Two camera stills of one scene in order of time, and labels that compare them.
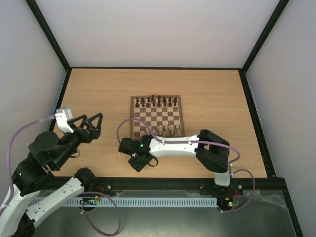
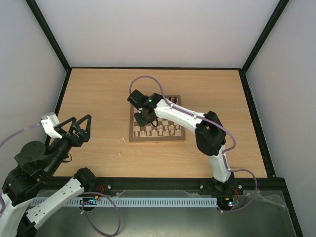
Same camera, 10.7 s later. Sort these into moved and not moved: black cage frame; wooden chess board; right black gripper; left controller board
Moved: right black gripper
Not moved: black cage frame; left controller board; wooden chess board
